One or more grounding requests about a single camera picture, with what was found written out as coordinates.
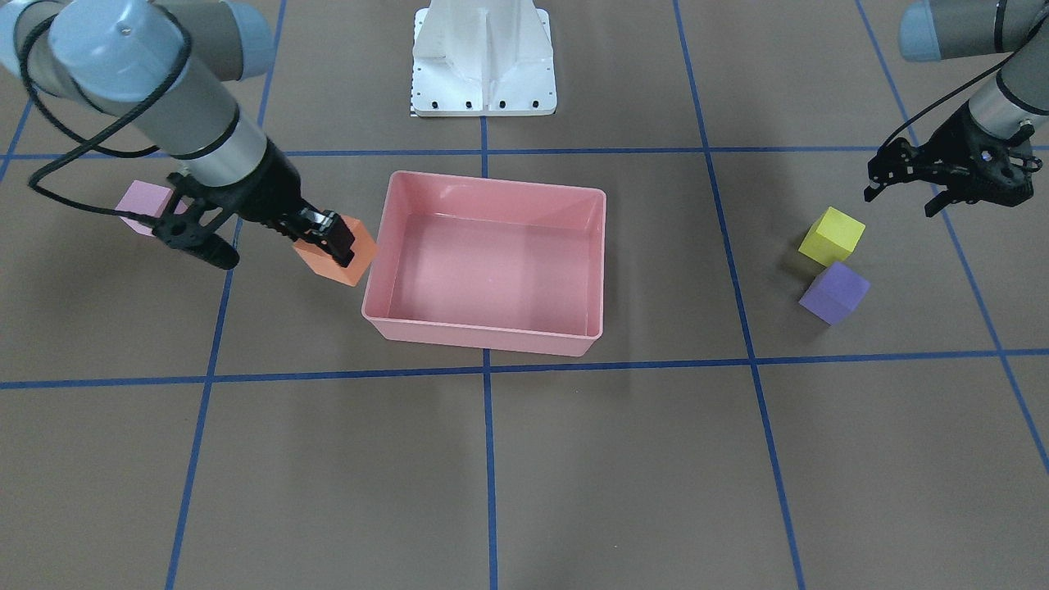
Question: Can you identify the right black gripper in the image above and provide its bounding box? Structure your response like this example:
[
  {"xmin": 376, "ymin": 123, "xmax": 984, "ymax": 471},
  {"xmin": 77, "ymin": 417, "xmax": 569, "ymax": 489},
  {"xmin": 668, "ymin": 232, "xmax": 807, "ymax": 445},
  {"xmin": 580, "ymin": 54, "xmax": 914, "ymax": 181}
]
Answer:
[{"xmin": 152, "ymin": 151, "xmax": 356, "ymax": 271}]

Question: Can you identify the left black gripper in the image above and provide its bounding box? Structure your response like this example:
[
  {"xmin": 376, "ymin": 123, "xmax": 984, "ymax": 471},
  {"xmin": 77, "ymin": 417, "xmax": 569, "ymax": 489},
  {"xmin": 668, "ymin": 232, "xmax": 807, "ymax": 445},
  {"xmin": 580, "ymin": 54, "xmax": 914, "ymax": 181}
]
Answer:
[{"xmin": 863, "ymin": 106, "xmax": 1042, "ymax": 218}]

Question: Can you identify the orange foam cube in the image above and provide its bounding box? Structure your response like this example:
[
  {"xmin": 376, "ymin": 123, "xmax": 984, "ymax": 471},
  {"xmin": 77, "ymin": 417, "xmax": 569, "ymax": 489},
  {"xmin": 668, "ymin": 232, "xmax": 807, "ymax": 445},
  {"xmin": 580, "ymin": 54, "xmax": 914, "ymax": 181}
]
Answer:
[{"xmin": 292, "ymin": 216, "xmax": 379, "ymax": 288}]

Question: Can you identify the yellow foam cube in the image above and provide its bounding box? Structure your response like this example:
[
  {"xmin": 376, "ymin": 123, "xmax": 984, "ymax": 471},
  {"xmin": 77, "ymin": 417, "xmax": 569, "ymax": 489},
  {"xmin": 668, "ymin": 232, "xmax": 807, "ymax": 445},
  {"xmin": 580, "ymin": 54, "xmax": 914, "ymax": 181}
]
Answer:
[{"xmin": 798, "ymin": 206, "xmax": 866, "ymax": 266}]

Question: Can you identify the purple foam cube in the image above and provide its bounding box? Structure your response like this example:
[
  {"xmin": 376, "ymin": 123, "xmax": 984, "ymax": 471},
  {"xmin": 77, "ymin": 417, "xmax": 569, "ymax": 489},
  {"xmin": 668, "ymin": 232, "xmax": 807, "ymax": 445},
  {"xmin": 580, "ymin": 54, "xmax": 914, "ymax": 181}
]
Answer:
[{"xmin": 799, "ymin": 261, "xmax": 870, "ymax": 325}]

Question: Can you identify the pink foam cube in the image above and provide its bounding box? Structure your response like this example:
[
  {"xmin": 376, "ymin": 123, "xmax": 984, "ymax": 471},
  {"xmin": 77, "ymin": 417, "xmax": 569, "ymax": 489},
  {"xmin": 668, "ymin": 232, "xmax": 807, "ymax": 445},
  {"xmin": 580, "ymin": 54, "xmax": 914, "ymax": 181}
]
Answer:
[{"xmin": 116, "ymin": 180, "xmax": 188, "ymax": 238}]

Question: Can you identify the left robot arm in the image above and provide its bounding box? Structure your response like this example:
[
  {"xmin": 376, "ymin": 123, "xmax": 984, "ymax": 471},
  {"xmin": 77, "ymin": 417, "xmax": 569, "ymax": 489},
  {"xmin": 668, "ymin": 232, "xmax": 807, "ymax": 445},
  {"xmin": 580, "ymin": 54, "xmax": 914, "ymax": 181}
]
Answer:
[{"xmin": 863, "ymin": 1, "xmax": 1048, "ymax": 217}]

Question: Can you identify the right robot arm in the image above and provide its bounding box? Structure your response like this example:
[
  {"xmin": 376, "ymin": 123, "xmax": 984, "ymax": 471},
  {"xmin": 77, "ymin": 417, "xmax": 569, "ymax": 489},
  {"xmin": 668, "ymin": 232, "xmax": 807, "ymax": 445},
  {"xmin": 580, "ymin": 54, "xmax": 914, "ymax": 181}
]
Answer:
[{"xmin": 2, "ymin": 1, "xmax": 364, "ymax": 270}]

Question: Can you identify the pink plastic bin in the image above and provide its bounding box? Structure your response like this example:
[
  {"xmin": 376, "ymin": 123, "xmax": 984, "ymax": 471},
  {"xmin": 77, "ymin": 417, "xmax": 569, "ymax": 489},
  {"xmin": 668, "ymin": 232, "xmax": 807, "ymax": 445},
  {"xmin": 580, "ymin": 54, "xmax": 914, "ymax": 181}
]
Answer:
[{"xmin": 362, "ymin": 170, "xmax": 607, "ymax": 357}]

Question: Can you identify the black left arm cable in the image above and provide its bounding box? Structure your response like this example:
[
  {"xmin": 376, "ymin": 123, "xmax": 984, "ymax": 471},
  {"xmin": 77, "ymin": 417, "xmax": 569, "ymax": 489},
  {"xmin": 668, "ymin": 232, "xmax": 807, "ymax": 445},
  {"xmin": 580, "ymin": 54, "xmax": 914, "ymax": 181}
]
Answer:
[{"xmin": 889, "ymin": 20, "xmax": 1049, "ymax": 152}]

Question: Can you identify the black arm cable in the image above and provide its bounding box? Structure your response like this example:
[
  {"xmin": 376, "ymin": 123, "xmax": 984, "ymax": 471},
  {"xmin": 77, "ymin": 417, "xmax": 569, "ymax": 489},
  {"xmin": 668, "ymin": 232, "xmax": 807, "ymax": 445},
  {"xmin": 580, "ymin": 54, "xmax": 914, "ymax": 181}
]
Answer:
[
  {"xmin": 889, "ymin": 20, "xmax": 1049, "ymax": 152},
  {"xmin": 18, "ymin": 25, "xmax": 193, "ymax": 226}
]

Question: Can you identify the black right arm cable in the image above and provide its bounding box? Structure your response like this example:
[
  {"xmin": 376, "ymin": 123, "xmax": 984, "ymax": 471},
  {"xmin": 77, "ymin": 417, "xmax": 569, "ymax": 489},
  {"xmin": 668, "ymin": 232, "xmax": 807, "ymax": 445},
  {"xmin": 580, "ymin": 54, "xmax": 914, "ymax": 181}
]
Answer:
[{"xmin": 18, "ymin": 25, "xmax": 193, "ymax": 226}]

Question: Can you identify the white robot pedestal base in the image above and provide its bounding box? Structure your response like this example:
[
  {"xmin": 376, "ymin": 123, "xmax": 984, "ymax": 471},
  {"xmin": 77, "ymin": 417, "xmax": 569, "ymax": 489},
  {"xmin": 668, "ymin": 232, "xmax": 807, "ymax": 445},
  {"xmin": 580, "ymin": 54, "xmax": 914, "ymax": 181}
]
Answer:
[{"xmin": 410, "ymin": 1, "xmax": 558, "ymax": 117}]

